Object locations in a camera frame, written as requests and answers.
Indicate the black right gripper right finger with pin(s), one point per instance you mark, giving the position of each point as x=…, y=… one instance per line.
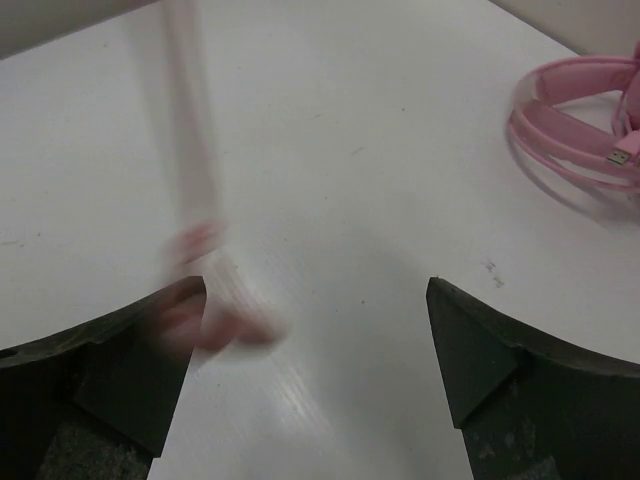
x=529, y=405

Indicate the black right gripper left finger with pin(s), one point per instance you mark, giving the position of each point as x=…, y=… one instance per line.
x=95, y=401

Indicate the pink wired headphones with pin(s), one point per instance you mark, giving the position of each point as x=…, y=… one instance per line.
x=603, y=164

